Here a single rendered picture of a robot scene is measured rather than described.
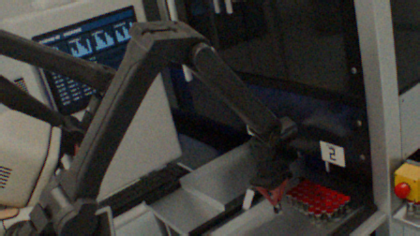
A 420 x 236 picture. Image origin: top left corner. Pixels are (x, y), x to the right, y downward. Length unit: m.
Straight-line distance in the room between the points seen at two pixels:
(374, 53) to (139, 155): 1.12
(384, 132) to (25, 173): 0.82
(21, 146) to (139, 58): 0.35
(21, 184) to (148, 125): 0.94
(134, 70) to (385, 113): 0.61
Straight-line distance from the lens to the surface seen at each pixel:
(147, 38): 0.73
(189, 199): 1.48
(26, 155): 0.96
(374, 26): 1.02
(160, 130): 1.86
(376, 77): 1.06
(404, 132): 1.18
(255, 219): 1.30
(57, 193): 0.87
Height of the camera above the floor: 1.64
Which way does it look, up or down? 25 degrees down
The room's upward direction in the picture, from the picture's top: 11 degrees counter-clockwise
